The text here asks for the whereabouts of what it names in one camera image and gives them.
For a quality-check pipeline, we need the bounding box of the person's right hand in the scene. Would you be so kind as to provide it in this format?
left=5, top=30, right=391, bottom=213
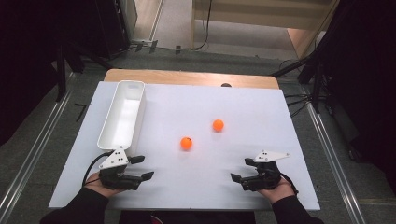
left=257, top=176, right=297, bottom=205

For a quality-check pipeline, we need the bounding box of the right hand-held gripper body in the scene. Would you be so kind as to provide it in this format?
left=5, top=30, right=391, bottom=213
left=240, top=149, right=291, bottom=191

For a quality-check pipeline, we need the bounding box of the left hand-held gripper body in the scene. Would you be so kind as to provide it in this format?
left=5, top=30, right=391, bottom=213
left=98, top=147, right=143, bottom=191

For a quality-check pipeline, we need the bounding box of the person's left hand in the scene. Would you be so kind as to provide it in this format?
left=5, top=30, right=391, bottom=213
left=84, top=172, right=125, bottom=200

